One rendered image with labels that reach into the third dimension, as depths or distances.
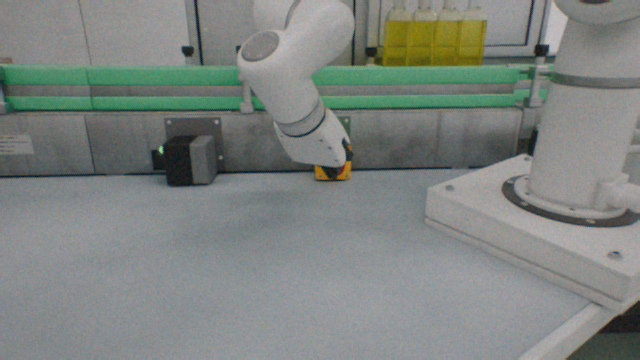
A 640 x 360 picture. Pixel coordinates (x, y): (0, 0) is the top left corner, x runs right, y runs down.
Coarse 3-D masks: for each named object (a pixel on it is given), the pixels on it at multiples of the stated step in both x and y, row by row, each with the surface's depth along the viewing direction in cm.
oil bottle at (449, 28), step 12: (444, 12) 88; (456, 12) 88; (444, 24) 88; (456, 24) 88; (444, 36) 89; (456, 36) 89; (444, 48) 90; (456, 48) 90; (444, 60) 90; (456, 60) 91
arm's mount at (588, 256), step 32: (512, 160) 66; (448, 192) 55; (480, 192) 54; (512, 192) 54; (448, 224) 54; (480, 224) 50; (512, 224) 46; (544, 224) 46; (576, 224) 46; (608, 224) 45; (512, 256) 47; (544, 256) 44; (576, 256) 41; (608, 256) 40; (576, 288) 41; (608, 288) 39
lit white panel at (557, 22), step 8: (552, 0) 102; (552, 8) 103; (552, 16) 104; (560, 16) 104; (552, 24) 104; (560, 24) 104; (552, 32) 105; (560, 32) 105; (552, 40) 105; (560, 40) 106; (552, 48) 106
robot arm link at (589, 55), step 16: (576, 32) 45; (592, 32) 44; (608, 32) 43; (624, 32) 42; (560, 48) 46; (576, 48) 44; (592, 48) 43; (608, 48) 42; (624, 48) 42; (560, 64) 46; (576, 64) 44; (592, 64) 43; (608, 64) 42; (624, 64) 42; (560, 80) 46; (576, 80) 44; (592, 80) 43; (608, 80) 42; (624, 80) 42
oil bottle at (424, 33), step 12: (420, 12) 87; (432, 12) 87; (420, 24) 87; (432, 24) 88; (420, 36) 88; (432, 36) 88; (420, 48) 89; (432, 48) 89; (420, 60) 90; (432, 60) 90
